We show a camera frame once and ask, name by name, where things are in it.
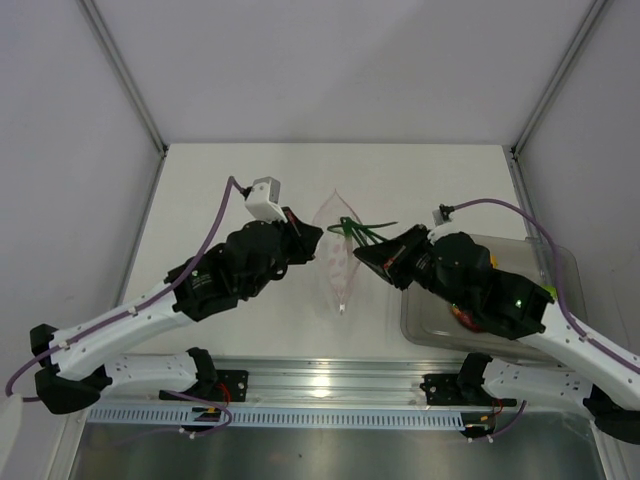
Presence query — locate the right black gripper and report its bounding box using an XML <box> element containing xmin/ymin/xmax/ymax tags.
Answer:
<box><xmin>353</xmin><ymin>225</ymin><xmax>469</xmax><ymax>312</ymax></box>

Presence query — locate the green scallion toy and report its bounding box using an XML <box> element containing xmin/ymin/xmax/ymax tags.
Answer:
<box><xmin>326</xmin><ymin>216</ymin><xmax>396</xmax><ymax>247</ymax></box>

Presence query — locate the clear pink zip bag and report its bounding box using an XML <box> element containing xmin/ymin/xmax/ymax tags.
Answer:
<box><xmin>312</xmin><ymin>190</ymin><xmax>360</xmax><ymax>316</ymax></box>

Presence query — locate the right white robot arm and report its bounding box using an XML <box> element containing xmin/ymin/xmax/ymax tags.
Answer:
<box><xmin>354</xmin><ymin>225</ymin><xmax>639</xmax><ymax>444</ymax></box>

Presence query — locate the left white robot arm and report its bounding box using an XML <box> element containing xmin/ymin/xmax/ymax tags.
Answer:
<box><xmin>30</xmin><ymin>209</ymin><xmax>323</xmax><ymax>415</ymax></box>

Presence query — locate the clear plastic food container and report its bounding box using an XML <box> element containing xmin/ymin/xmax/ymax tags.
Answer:
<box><xmin>400</xmin><ymin>234</ymin><xmax>587</xmax><ymax>364</ymax></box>

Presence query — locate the red meat slice toy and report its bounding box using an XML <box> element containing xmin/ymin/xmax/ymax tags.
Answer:
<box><xmin>450</xmin><ymin>305</ymin><xmax>484</xmax><ymax>333</ymax></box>

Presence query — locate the green round fruit toy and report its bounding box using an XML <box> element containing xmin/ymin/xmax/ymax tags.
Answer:
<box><xmin>542</xmin><ymin>285</ymin><xmax>558</xmax><ymax>301</ymax></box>

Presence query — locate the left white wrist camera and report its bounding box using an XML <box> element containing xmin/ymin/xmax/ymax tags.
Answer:
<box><xmin>243</xmin><ymin>177</ymin><xmax>286</xmax><ymax>223</ymax></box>

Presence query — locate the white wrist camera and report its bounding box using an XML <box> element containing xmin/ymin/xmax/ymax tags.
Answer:
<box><xmin>427</xmin><ymin>204</ymin><xmax>459</xmax><ymax>244</ymax></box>
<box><xmin>243</xmin><ymin>177</ymin><xmax>286</xmax><ymax>223</ymax></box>

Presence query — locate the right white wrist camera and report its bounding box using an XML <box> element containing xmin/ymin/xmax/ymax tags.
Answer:
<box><xmin>427</xmin><ymin>204</ymin><xmax>459</xmax><ymax>244</ymax></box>

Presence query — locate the aluminium mounting rail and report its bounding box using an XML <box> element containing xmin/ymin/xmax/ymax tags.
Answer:
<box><xmin>67</xmin><ymin>357</ymin><xmax>612</xmax><ymax>414</ymax></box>

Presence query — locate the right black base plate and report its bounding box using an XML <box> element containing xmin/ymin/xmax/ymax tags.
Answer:
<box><xmin>419</xmin><ymin>373</ymin><xmax>518</xmax><ymax>407</ymax></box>

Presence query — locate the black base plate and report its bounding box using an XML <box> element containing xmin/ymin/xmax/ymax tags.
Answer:
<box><xmin>204</xmin><ymin>370</ymin><xmax>249</xmax><ymax>403</ymax></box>
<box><xmin>419</xmin><ymin>373</ymin><xmax>518</xmax><ymax>407</ymax></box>

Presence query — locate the right aluminium frame post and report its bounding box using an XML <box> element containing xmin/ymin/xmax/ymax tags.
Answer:
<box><xmin>509</xmin><ymin>0</ymin><xmax>614</xmax><ymax>154</ymax></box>

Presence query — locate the aluminium frame post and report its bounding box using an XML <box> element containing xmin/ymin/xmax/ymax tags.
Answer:
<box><xmin>76</xmin><ymin>0</ymin><xmax>168</xmax><ymax>157</ymax></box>
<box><xmin>509</xmin><ymin>0</ymin><xmax>614</xmax><ymax>154</ymax></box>

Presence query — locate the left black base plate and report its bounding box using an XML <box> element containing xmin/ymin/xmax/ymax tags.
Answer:
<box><xmin>204</xmin><ymin>370</ymin><xmax>249</xmax><ymax>403</ymax></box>

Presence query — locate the white slotted cable duct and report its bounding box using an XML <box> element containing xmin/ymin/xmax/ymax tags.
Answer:
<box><xmin>87</xmin><ymin>404</ymin><xmax>465</xmax><ymax>431</ymax></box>

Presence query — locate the left aluminium frame post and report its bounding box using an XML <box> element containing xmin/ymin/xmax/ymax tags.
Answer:
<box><xmin>76</xmin><ymin>0</ymin><xmax>168</xmax><ymax>157</ymax></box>

